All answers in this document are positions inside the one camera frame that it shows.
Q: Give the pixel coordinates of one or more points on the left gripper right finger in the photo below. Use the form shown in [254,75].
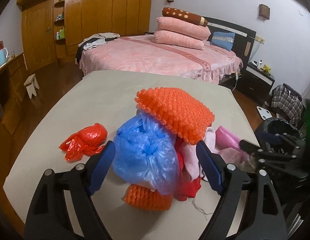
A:
[210,163]

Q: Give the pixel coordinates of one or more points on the lower pink pillow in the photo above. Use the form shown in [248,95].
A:
[176,39]

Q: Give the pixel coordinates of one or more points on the blue cushion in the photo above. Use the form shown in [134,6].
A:
[223,40]

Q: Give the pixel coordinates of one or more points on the clothes pile on bed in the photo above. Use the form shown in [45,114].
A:
[94,41]

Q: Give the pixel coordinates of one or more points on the pink covered bed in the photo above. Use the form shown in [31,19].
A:
[141,54]

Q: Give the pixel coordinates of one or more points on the red cloth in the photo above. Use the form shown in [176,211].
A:
[185,188]

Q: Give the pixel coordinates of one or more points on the orange foam net sleeve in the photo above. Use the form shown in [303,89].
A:
[177,111]

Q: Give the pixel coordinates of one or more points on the light pink towel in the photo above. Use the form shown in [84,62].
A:
[190,158]

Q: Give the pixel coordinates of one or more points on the white bathroom scale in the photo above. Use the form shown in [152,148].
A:
[264,113]

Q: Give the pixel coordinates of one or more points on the black white nightstand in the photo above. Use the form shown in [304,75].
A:
[255,84]

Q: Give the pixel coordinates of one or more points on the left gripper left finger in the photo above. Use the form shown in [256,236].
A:
[99,165]

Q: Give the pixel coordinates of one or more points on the brown dotted bolster pillow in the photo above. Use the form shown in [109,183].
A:
[185,16]

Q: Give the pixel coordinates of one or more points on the wooden sideboard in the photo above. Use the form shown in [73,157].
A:
[13,74]

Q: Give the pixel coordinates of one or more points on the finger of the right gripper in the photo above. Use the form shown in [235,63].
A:
[248,147]

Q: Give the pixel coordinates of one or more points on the right wall lamp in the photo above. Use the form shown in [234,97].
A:
[264,11]

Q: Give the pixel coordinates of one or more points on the wooden wardrobe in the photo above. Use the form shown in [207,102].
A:
[51,29]

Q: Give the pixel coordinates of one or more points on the red plastic bag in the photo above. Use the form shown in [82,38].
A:
[87,141]

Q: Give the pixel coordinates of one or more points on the white bottle on nightstand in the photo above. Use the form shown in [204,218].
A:
[260,64]

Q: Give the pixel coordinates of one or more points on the black lined trash bin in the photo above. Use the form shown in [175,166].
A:
[280,127]

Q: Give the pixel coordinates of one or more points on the upper pink pillow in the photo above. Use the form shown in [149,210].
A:
[182,27]

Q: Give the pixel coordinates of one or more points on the black headboard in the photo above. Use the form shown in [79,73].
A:
[244,37]

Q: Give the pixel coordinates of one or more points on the pink mesh cloth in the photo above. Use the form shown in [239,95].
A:
[227,146]

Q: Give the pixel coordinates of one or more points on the blue plastic bag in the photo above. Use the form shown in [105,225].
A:
[145,154]

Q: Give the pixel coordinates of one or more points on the yellow plush toy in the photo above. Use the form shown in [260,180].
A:
[266,69]

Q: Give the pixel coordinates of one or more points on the light blue kettle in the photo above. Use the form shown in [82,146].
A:
[3,56]

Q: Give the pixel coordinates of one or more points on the small orange foam net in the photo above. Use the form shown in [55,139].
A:
[143,198]

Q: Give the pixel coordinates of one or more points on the pink pillow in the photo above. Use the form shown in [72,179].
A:
[176,39]
[182,27]

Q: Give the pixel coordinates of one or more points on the plaid bag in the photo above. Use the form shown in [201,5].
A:
[288,101]

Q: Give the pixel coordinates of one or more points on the small white wooden stool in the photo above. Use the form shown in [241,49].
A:
[31,85]

